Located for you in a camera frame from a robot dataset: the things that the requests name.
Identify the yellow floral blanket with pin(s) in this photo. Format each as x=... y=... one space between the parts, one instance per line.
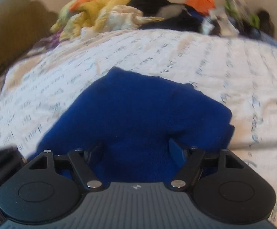
x=99 y=15

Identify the green and white clothes pile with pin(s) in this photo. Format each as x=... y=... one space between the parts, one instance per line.
x=235 y=19

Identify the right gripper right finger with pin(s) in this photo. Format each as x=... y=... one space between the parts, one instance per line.
x=189 y=162

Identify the blue knit sweater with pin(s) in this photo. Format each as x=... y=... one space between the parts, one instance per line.
x=135 y=127

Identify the orange garment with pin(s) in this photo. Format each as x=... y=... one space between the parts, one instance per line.
x=201 y=6

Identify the white duvet with script text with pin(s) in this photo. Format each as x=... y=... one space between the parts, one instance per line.
x=239 y=73

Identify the black garment pile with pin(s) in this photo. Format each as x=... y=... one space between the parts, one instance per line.
x=178 y=17

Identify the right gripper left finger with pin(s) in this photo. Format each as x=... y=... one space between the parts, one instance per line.
x=83 y=173

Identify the brown wooden headboard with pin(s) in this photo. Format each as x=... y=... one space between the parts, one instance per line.
x=22 y=24

